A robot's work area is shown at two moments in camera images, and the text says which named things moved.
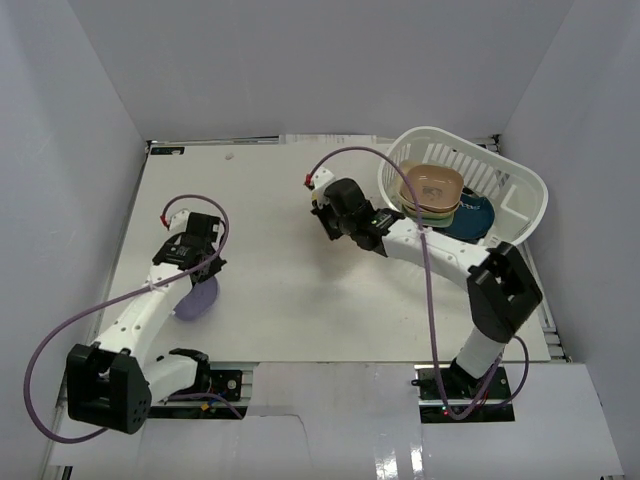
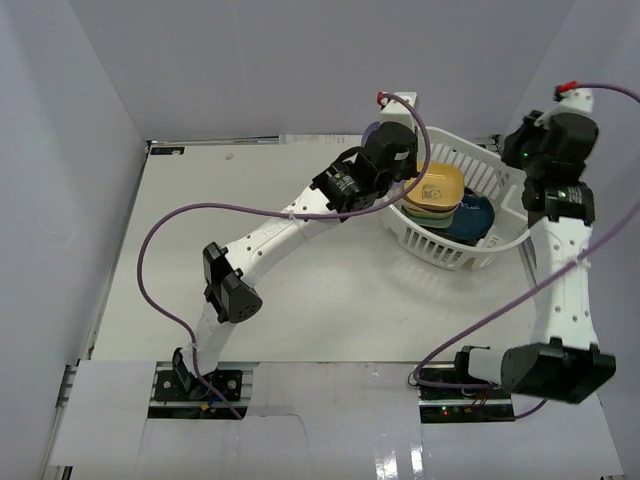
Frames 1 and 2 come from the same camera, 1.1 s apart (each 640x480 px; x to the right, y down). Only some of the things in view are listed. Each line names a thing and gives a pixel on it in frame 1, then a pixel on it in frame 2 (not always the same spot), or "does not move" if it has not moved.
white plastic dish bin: (518, 198) does not move
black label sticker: (166, 150) does not move
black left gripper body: (210, 265) -> (409, 167)
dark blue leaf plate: (473, 219) does not move
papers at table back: (327, 139) does not move
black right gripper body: (335, 226) -> (520, 152)
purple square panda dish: (198, 301) -> (372, 126)
